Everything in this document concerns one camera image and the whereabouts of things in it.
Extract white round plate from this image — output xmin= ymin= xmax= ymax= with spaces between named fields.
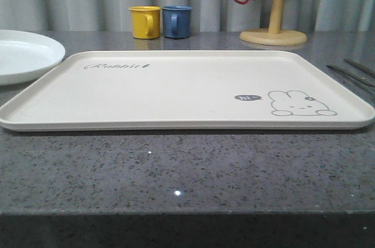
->
xmin=1 ymin=29 xmax=66 ymax=86

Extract silver fork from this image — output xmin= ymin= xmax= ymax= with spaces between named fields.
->
xmin=327 ymin=64 xmax=374 ymax=93

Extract cream rabbit serving tray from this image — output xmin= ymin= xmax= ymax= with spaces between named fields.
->
xmin=1 ymin=50 xmax=374 ymax=131

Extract wooden mug tree stand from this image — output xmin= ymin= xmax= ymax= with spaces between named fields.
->
xmin=239 ymin=0 xmax=307 ymax=46

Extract blue mug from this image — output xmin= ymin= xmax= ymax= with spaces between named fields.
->
xmin=162 ymin=5 xmax=192 ymax=39

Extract yellow mug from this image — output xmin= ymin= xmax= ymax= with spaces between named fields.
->
xmin=129 ymin=6 xmax=161 ymax=39

